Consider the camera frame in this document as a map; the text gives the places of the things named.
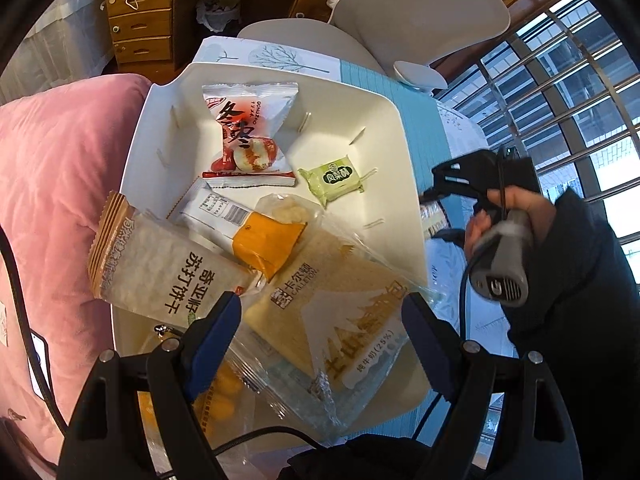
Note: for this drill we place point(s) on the triangle cake clear packet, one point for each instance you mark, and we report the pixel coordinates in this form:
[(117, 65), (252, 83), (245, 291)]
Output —
[(320, 305)]

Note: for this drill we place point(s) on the white cracker packet brown end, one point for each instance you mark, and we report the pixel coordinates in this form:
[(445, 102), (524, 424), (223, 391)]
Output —
[(165, 265)]

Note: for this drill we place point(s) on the lined trash bin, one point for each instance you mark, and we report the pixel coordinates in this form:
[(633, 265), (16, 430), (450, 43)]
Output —
[(217, 12)]

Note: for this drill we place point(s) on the wooden desk with drawers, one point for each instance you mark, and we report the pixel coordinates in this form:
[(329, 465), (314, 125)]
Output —
[(145, 25)]

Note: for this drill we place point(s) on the metal window grille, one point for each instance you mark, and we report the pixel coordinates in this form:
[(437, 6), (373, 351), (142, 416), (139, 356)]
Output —
[(575, 157)]

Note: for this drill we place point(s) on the person's right hand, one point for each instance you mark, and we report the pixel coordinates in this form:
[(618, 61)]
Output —
[(535, 210)]

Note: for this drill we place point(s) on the red and white snack packet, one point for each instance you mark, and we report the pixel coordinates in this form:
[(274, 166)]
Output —
[(250, 125)]

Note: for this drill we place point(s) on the white plastic organizer tray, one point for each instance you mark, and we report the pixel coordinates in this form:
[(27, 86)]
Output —
[(340, 125)]

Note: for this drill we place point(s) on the grey office chair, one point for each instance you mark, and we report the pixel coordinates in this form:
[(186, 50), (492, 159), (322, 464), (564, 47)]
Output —
[(425, 15)]

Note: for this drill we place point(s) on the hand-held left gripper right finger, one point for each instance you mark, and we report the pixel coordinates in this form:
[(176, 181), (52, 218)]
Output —
[(425, 335)]

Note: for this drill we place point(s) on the pink blanket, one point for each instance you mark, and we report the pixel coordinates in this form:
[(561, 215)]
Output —
[(60, 185)]

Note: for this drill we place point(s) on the orange and white snack packet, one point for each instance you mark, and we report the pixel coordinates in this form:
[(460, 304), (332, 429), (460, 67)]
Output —
[(265, 240)]

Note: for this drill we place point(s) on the white lace cover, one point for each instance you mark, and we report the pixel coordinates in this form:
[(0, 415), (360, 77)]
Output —
[(50, 55)]

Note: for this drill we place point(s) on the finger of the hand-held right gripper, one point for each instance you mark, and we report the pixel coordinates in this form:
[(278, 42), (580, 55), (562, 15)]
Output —
[(470, 165), (447, 235)]

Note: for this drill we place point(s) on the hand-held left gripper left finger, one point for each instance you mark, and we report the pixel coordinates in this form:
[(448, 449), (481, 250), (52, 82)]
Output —
[(212, 340)]

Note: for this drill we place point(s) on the person's right forearm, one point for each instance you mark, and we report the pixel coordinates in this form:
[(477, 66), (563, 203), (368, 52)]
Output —
[(580, 310)]

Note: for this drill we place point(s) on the orange bread packet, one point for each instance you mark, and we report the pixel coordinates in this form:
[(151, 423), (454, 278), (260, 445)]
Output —
[(227, 385)]

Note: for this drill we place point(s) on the small green pastry packet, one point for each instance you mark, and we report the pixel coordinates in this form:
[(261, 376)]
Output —
[(332, 180)]

